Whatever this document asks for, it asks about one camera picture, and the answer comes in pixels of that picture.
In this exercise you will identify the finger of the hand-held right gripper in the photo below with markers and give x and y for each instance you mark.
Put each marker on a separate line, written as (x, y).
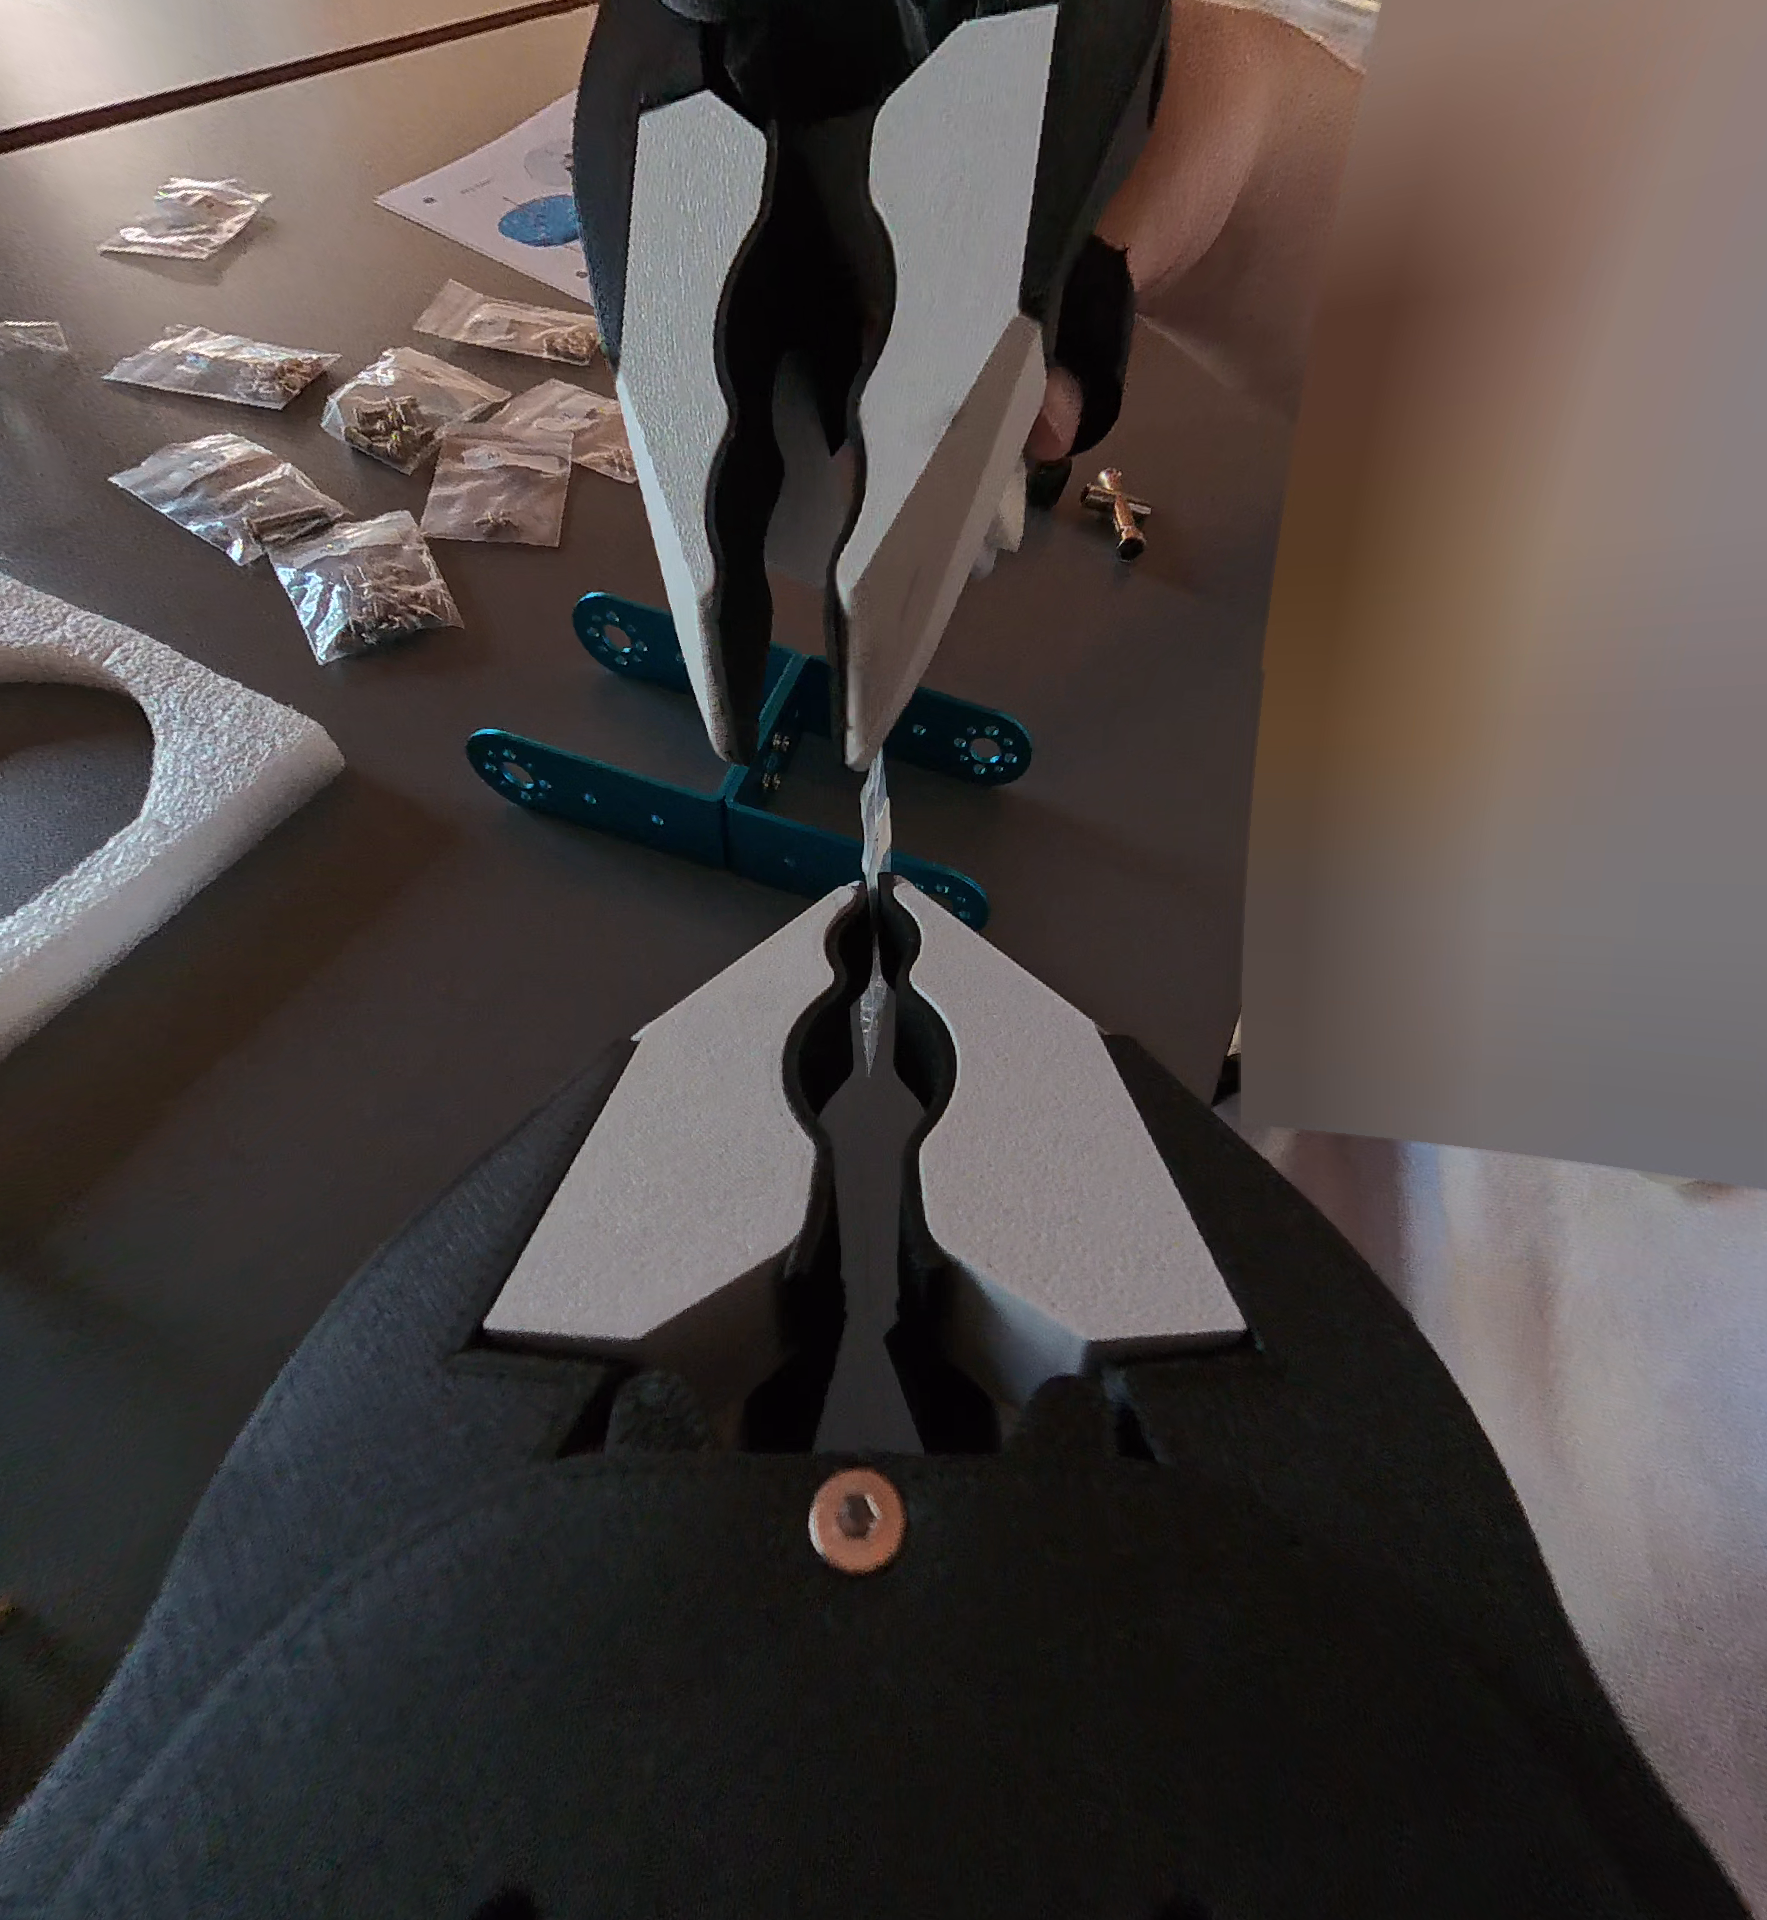
(680, 330)
(957, 270)

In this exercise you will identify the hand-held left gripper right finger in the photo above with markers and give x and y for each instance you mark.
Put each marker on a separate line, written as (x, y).
(1064, 1186)

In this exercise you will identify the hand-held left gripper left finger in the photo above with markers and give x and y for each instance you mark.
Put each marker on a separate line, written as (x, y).
(672, 1186)

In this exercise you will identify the blue metal bracket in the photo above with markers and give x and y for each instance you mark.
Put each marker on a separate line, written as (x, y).
(627, 794)

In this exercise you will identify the small clear zip bag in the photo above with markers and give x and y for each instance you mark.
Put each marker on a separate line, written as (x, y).
(875, 839)

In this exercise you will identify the dark grey desk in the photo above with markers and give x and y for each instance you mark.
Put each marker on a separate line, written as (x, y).
(222, 1052)

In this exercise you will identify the person's right hand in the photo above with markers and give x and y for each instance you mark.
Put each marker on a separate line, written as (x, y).
(1242, 151)

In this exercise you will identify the assembly instruction sheet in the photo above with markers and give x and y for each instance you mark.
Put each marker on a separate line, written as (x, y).
(493, 195)

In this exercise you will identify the small metal cross wrench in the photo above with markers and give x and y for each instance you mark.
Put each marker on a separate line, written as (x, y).
(1122, 510)

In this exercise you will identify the cluster of screw packets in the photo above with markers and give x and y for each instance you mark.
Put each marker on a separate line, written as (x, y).
(373, 584)

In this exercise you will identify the white foam block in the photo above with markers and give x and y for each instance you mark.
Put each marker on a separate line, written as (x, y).
(222, 719)

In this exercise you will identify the person's white shirt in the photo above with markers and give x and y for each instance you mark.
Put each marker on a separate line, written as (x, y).
(1647, 1426)

